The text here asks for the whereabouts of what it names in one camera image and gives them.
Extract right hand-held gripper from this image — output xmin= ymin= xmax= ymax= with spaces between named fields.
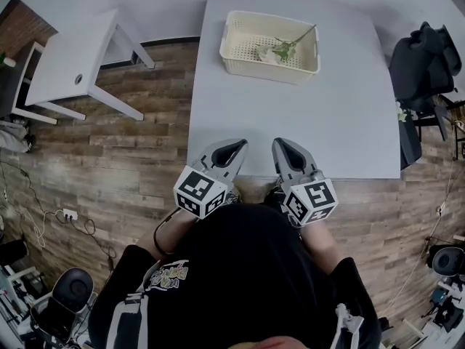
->
xmin=271 ymin=137 xmax=339 ymax=229

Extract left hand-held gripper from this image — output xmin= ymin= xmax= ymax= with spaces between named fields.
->
xmin=173 ymin=138 xmax=249 ymax=220

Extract cream plastic basket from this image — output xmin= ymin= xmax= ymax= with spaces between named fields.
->
xmin=219 ymin=10 xmax=321 ymax=86

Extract pale pink artificial flowers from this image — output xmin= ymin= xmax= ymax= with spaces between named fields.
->
xmin=256 ymin=24 xmax=318 ymax=65

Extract person's left forearm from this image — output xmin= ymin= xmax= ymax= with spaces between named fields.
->
xmin=139 ymin=209 xmax=200 ymax=262

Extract person's right forearm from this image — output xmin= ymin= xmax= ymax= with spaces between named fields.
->
xmin=300 ymin=220 xmax=345 ymax=279

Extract grey table top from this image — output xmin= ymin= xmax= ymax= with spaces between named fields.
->
xmin=187 ymin=0 xmax=403 ymax=180

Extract white artificial flowers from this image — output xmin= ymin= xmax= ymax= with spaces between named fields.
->
xmin=395 ymin=101 xmax=411 ymax=124

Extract person's black t-shirt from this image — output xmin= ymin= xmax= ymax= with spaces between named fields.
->
xmin=88 ymin=201 xmax=383 ymax=349

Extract black padded chair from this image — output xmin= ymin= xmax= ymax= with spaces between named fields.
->
xmin=397 ymin=102 xmax=450 ymax=171

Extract white side desk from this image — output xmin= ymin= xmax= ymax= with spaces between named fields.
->
xmin=24 ymin=8 xmax=156 ymax=122

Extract black round stool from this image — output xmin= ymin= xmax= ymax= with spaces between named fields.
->
xmin=433 ymin=247 xmax=465 ymax=278

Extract black headrest office chair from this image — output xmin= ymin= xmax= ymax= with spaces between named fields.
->
xmin=30 ymin=267 xmax=96 ymax=345

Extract grey cloth bundle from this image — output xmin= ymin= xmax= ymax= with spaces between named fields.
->
xmin=0 ymin=120 xmax=36 ymax=154

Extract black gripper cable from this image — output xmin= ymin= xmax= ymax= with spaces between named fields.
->
xmin=153 ymin=209 xmax=185 ymax=258

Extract black floor cable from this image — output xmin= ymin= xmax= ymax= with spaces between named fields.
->
xmin=71 ymin=216 xmax=118 ymax=270

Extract long pale floor cable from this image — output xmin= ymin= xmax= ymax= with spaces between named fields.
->
xmin=381 ymin=154 xmax=458 ymax=318

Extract grey harness strap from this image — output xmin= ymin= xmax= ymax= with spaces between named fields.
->
xmin=108 ymin=292 xmax=150 ymax=349
xmin=332 ymin=302 xmax=365 ymax=349

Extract white floor cable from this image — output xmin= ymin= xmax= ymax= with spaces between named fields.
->
xmin=21 ymin=209 xmax=66 ymax=249

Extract white frame table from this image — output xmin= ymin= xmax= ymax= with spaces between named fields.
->
xmin=10 ymin=41 xmax=59 ymax=126

